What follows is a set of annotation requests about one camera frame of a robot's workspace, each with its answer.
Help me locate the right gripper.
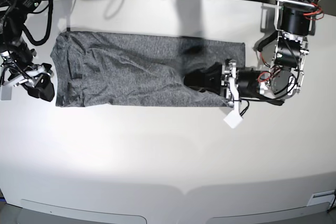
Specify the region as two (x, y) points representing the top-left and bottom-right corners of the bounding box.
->
(1, 51), (55, 102)

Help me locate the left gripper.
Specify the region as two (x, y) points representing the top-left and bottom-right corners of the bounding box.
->
(183, 59), (269, 116)

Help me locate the grey long-sleeve T-shirt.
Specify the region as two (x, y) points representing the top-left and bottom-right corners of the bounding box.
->
(50, 31), (245, 108)

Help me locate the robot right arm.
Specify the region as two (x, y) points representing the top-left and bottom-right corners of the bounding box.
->
(1, 0), (55, 102)

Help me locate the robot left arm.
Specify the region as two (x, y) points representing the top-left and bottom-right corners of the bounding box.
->
(184, 0), (324, 110)

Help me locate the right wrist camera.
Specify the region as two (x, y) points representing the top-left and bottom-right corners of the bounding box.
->
(0, 85), (12, 101)

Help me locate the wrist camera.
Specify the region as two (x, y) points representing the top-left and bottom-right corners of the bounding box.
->
(224, 110), (243, 129)
(0, 85), (12, 101)

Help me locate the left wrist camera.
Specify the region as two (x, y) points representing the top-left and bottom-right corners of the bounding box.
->
(224, 110), (243, 129)

